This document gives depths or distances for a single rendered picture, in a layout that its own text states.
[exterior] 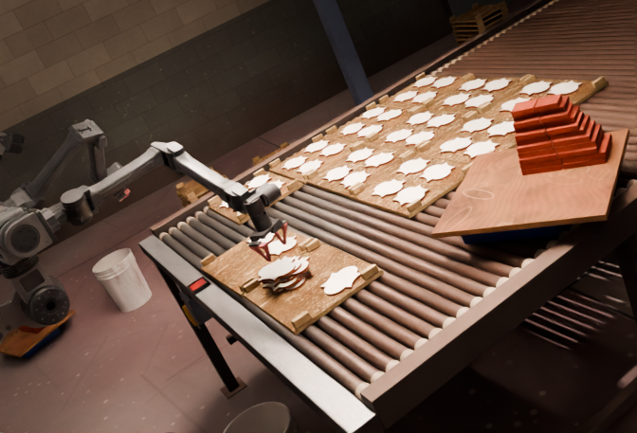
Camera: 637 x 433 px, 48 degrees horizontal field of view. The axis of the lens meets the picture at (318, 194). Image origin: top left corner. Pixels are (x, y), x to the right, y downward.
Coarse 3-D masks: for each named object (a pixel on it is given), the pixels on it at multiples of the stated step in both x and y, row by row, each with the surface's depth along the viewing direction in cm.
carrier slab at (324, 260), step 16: (304, 256) 260; (320, 256) 254; (336, 256) 250; (352, 256) 245; (320, 272) 244; (336, 272) 239; (256, 288) 252; (304, 288) 238; (256, 304) 242; (272, 304) 237; (288, 304) 233; (304, 304) 229; (320, 304) 225; (336, 304) 223; (288, 320) 224
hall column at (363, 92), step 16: (320, 0) 662; (320, 16) 676; (336, 16) 670; (336, 32) 674; (336, 48) 684; (352, 48) 683; (352, 64) 687; (352, 80) 690; (352, 96) 710; (368, 96) 700
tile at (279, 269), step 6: (294, 258) 246; (270, 264) 249; (276, 264) 247; (282, 264) 245; (288, 264) 243; (294, 264) 241; (264, 270) 246; (270, 270) 245; (276, 270) 243; (282, 270) 241; (288, 270) 239; (264, 276) 243; (270, 276) 241; (276, 276) 239; (282, 276) 238
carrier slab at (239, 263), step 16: (304, 240) 272; (224, 256) 289; (240, 256) 283; (256, 256) 277; (272, 256) 271; (288, 256) 265; (208, 272) 282; (224, 272) 275; (240, 272) 270; (256, 272) 264
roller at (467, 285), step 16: (288, 208) 311; (320, 224) 284; (352, 240) 262; (368, 240) 254; (384, 256) 244; (400, 256) 235; (432, 272) 220; (448, 272) 215; (464, 288) 206; (480, 288) 201; (496, 288) 198
